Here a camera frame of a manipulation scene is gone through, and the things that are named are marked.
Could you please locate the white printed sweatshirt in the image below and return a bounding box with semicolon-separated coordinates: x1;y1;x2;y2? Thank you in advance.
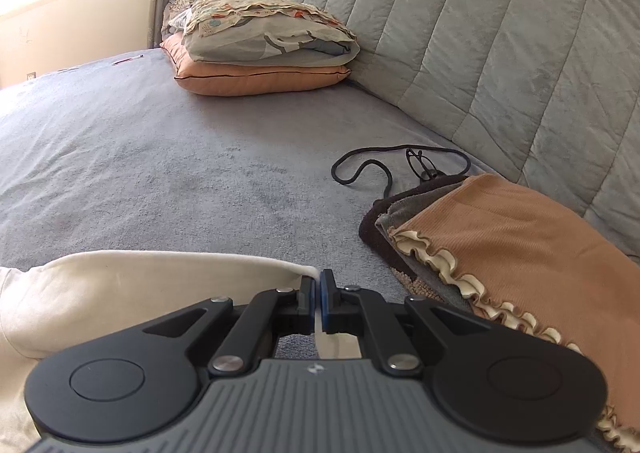
0;251;363;453

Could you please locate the grey quilted headboard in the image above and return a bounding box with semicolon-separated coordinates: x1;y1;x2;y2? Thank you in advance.
255;0;640;254

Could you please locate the black cord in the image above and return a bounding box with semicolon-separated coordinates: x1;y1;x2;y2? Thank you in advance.
331;144;472;198

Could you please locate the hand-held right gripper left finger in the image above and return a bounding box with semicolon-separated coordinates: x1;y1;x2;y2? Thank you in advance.
142;275;316;376

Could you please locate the brown ruffled pillow with cord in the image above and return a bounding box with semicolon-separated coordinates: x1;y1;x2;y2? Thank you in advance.
358;178;468;294

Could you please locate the orange pillow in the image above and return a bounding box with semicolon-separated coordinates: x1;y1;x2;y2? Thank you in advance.
160;35;352;97

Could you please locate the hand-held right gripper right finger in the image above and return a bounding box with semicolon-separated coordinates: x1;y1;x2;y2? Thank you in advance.
321;270;493;376

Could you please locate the grey ruffled printed pillow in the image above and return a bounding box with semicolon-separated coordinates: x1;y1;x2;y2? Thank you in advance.
168;0;361;68

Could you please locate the brown ruffled folded garment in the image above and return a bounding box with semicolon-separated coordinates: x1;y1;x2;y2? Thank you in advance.
389;174;640;451

